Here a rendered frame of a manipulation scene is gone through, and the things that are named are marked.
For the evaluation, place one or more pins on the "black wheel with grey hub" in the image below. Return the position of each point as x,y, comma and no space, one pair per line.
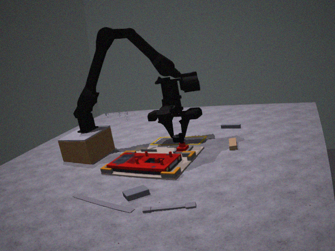
176,138

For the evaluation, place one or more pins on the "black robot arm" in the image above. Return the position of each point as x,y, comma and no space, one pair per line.
88,97

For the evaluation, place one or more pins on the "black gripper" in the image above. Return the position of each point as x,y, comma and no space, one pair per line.
191,113

